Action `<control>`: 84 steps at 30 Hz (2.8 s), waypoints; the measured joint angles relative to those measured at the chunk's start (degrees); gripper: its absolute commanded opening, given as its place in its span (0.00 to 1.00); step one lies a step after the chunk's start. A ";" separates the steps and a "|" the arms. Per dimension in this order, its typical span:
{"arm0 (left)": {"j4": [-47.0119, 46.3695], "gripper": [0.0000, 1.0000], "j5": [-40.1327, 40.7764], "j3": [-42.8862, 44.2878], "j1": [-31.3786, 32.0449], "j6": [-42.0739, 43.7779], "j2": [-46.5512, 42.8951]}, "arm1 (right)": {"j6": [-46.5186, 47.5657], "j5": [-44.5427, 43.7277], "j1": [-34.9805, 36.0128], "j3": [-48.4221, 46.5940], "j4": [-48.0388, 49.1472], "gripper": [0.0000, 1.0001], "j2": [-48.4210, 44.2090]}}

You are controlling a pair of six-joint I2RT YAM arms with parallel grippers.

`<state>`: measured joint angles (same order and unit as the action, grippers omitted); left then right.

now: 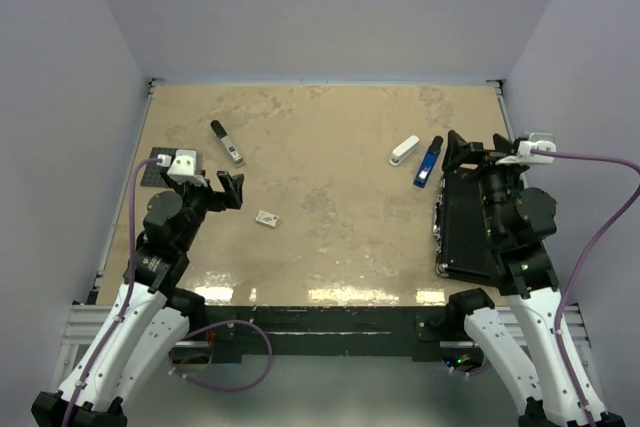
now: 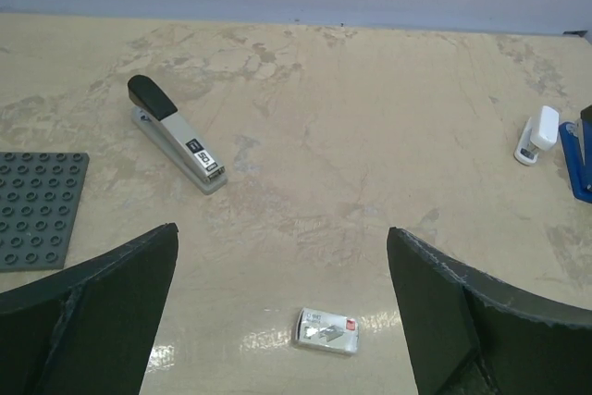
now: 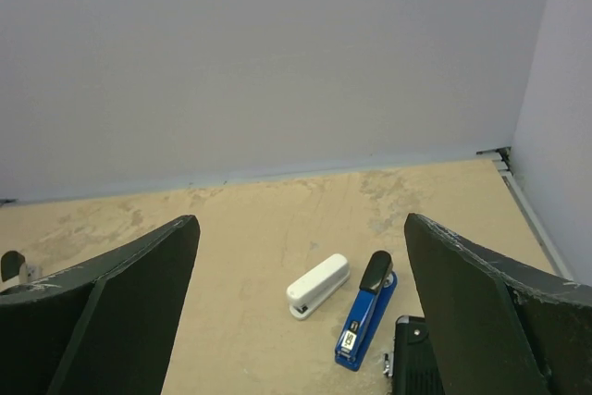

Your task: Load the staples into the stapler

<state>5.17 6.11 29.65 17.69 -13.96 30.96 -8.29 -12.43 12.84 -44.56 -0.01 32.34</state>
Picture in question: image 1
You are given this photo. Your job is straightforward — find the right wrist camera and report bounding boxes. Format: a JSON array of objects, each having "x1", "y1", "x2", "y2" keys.
[{"x1": 496, "y1": 132, "x2": 557, "y2": 166}]

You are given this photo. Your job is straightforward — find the white stapler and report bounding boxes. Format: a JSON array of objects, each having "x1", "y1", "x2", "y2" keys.
[{"x1": 389, "y1": 135, "x2": 420, "y2": 166}]

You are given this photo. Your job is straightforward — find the grey lego baseplate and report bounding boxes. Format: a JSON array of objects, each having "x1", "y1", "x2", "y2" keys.
[{"x1": 139, "y1": 147, "x2": 176, "y2": 188}]

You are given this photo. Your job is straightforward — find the black case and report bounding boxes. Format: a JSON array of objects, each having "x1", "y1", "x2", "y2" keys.
[{"x1": 432, "y1": 167, "x2": 497, "y2": 287}]

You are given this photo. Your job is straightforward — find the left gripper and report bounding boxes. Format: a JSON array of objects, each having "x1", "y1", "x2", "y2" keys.
[{"x1": 161, "y1": 168, "x2": 243, "y2": 251}]

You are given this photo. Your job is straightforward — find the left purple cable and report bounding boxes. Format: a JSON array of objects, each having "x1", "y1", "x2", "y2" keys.
[{"x1": 60, "y1": 156, "x2": 162, "y2": 427}]

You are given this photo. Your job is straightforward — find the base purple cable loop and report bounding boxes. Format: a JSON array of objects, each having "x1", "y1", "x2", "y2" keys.
[{"x1": 168, "y1": 319, "x2": 274, "y2": 392}]

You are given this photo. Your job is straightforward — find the blue black stapler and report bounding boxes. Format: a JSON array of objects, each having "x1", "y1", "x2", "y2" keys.
[{"x1": 413, "y1": 136, "x2": 444, "y2": 188}]

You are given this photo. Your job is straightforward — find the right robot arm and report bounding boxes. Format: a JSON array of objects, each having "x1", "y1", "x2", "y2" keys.
[{"x1": 443, "y1": 131, "x2": 625, "y2": 426}]

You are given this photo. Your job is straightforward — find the black base frame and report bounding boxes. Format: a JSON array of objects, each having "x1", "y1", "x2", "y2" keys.
[{"x1": 147, "y1": 304, "x2": 506, "y2": 366}]

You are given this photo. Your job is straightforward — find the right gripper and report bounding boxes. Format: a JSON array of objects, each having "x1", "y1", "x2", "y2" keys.
[{"x1": 441, "y1": 129, "x2": 530, "y2": 239}]

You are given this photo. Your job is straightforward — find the silver black stapler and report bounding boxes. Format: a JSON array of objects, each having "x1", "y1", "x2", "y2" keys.
[{"x1": 210, "y1": 119, "x2": 245, "y2": 167}]

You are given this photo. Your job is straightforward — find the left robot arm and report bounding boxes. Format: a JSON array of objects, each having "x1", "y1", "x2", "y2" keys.
[{"x1": 31, "y1": 171, "x2": 244, "y2": 426}]

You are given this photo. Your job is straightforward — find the white staple box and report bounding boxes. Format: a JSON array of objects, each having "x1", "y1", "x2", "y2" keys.
[{"x1": 255, "y1": 210, "x2": 279, "y2": 228}]

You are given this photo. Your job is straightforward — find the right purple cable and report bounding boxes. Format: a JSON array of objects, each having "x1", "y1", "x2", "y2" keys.
[{"x1": 533, "y1": 148, "x2": 640, "y2": 416}]

